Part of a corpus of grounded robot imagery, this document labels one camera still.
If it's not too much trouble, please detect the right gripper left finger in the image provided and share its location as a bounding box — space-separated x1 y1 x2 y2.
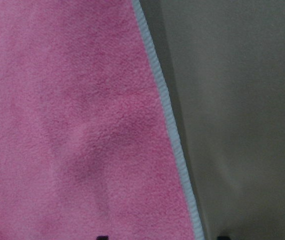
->
96 235 109 240

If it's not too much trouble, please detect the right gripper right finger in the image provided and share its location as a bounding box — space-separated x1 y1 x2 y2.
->
216 235 230 240

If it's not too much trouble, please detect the pink towel with grey edge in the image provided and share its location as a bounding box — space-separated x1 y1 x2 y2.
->
0 0 205 240

